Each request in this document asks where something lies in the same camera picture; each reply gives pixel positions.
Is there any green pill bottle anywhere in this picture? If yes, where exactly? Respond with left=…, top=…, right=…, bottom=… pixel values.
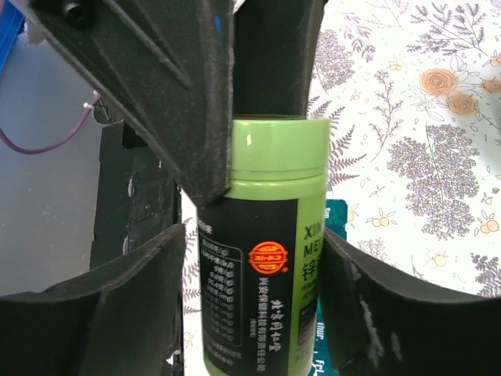
left=197, top=117, right=330, bottom=375

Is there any floral table mat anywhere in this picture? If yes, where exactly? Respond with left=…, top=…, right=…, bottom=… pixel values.
left=182, top=1, right=500, bottom=375

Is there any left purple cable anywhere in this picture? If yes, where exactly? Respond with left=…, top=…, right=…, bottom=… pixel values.
left=0, top=93, right=103, bottom=155

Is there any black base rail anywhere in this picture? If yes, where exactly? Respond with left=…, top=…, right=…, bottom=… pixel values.
left=90, top=123, right=181, bottom=269

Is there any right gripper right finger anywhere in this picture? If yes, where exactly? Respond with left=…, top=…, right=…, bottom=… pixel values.
left=323, top=230, right=500, bottom=376

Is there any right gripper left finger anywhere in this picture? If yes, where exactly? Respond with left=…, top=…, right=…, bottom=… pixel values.
left=1, top=224, right=185, bottom=375

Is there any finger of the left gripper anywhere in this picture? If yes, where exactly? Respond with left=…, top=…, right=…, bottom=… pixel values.
left=29, top=0, right=233, bottom=207
left=233, top=0, right=326, bottom=117

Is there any teal weekly pill organizer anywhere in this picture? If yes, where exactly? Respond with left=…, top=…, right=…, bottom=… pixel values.
left=309, top=198, right=348, bottom=375

